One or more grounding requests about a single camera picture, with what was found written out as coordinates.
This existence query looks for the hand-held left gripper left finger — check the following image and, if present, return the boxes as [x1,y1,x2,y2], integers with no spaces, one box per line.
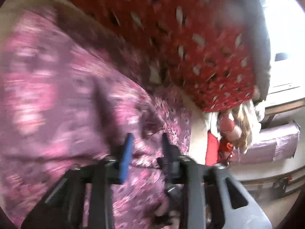
[21,133,134,229]

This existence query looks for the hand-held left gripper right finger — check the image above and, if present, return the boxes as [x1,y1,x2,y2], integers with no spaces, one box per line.
[155,133,272,229]

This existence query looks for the purple floral garment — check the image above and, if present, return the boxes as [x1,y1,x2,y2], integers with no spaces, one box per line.
[0,7,192,229]

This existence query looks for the pile of light clothes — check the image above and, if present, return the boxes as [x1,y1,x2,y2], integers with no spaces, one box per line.
[207,100,266,166]

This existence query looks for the red printed cloth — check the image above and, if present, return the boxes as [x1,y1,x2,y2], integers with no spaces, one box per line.
[206,134,235,166]

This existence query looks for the folded lilac cloth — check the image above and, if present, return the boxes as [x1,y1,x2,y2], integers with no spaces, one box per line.
[230,123,299,165]

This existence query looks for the red patterned blanket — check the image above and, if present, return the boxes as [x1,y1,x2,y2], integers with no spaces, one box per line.
[39,0,260,112]

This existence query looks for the bright window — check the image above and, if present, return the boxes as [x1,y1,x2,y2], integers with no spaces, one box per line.
[262,0,305,93]

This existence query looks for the grey cloth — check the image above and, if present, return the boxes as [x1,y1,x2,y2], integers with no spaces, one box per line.
[248,0,272,103]

